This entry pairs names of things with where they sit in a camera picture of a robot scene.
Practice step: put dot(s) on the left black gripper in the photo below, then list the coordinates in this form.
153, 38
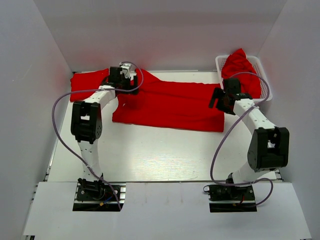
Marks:
135, 85

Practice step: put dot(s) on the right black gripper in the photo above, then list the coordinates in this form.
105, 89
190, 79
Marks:
217, 93

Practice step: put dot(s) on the red t shirt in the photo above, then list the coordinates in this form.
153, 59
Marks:
86, 81
169, 104

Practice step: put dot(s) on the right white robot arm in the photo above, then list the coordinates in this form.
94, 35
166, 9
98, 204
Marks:
269, 146

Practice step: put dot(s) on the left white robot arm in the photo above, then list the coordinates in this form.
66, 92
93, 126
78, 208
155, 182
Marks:
87, 125

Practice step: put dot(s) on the red t shirts pile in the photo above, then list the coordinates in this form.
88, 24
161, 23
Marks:
238, 66

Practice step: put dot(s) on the folded red t shirt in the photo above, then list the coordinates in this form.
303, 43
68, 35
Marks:
86, 81

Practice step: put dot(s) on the white plastic basket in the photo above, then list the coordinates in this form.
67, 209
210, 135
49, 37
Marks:
220, 61

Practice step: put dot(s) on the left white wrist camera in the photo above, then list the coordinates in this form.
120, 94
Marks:
126, 68

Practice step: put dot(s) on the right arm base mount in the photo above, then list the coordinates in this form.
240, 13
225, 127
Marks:
230, 199

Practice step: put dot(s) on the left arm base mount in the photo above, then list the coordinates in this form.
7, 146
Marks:
94, 198

